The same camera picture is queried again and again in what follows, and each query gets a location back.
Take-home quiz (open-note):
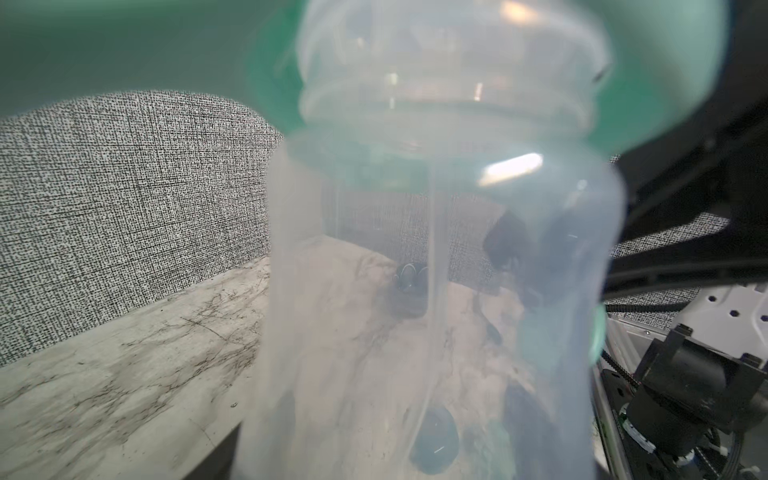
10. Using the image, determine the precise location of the clear bottle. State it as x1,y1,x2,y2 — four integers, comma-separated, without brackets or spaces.
232,1,624,479

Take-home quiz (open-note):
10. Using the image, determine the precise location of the mint handle ring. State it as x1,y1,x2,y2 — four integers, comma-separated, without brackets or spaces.
0,0,730,193

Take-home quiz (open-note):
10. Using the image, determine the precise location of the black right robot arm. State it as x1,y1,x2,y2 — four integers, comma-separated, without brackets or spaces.
593,1,767,479

